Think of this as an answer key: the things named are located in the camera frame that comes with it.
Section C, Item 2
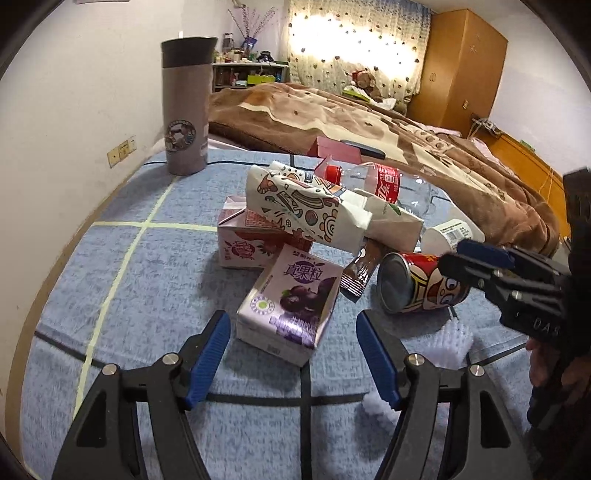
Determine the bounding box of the low wooden cabinet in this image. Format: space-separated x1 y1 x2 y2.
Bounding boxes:
485 131 571 241

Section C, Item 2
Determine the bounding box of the dried branch bouquet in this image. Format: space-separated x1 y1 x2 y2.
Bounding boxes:
233 4 278 51

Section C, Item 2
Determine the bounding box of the brown snack wrapper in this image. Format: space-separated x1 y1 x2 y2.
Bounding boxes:
340 240 386 303

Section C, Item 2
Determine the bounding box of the blue patterned mat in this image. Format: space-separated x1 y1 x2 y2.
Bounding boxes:
21 148 532 480

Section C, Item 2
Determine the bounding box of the teddy bear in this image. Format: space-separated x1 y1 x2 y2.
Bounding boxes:
351 70 384 100

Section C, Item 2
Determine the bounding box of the red printed can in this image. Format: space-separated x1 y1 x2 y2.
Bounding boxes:
378 251 472 315

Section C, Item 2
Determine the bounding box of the yellowed wall socket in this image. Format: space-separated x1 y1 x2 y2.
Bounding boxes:
107 136 138 168

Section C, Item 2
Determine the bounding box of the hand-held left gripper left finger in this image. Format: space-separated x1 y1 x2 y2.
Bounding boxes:
51 310 232 480

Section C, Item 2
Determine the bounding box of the person's right hand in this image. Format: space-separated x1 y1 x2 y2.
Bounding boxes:
527 337 561 388

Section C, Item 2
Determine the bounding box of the white patterned doodle carton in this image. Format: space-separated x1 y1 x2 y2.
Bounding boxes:
244 160 375 254

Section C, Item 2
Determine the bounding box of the pink milk carton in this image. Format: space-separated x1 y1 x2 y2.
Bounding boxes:
217 195 315 269

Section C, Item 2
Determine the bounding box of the clear plastic bottle red cap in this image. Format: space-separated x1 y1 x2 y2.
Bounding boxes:
314 157 451 217

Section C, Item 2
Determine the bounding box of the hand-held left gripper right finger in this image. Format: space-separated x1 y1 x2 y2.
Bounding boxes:
356 310 532 480

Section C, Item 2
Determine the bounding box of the white paper cup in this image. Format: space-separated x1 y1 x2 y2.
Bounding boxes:
422 217 486 254

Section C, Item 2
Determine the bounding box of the white paper bag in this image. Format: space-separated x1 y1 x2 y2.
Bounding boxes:
351 187 424 252

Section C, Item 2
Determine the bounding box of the wooden wardrobe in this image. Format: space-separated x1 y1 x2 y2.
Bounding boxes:
406 9 509 132

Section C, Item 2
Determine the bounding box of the red box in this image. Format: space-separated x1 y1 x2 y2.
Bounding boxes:
308 136 363 164

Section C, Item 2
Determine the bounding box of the cluttered white shelf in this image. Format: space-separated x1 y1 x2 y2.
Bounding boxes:
211 62 291 93

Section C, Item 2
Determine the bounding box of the white charger plug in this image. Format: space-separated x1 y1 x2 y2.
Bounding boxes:
471 117 502 137

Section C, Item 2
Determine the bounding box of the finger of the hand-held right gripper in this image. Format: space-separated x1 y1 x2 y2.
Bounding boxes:
438 253 511 306
457 239 568 287

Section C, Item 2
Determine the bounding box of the heart patterned curtain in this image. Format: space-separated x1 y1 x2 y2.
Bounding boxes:
286 0 432 100

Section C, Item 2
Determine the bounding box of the brown patterned blanket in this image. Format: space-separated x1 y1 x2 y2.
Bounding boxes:
208 82 561 257

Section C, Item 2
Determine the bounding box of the grey thermos tumbler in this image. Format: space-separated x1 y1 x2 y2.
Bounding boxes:
161 37 219 176

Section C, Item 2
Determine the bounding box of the black remote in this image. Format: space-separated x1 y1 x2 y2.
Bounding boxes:
339 140 385 158

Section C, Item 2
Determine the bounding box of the purple juice carton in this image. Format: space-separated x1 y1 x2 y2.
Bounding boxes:
236 244 345 367

